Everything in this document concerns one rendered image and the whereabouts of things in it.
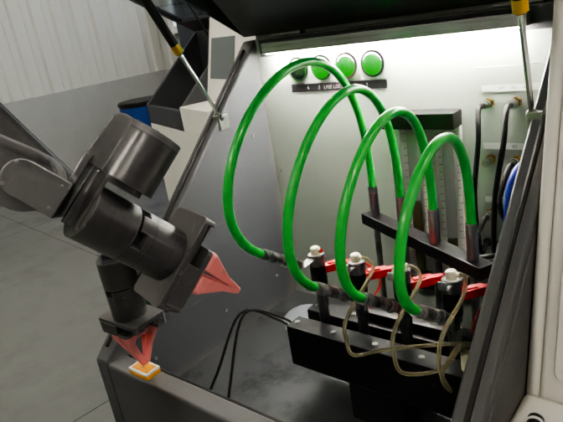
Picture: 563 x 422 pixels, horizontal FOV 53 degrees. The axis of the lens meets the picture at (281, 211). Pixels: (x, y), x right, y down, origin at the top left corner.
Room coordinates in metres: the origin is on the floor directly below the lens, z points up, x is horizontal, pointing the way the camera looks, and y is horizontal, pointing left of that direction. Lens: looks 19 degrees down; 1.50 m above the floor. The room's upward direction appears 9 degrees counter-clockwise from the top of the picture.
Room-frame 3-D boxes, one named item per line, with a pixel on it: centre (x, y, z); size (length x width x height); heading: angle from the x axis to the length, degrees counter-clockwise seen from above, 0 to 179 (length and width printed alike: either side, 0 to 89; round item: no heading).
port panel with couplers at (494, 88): (0.90, -0.40, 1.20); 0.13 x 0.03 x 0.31; 48
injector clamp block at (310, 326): (0.79, -0.13, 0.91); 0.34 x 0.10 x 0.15; 48
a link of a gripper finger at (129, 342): (0.85, 0.28, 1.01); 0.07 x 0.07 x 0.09; 49
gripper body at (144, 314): (0.84, 0.28, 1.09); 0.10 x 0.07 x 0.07; 49
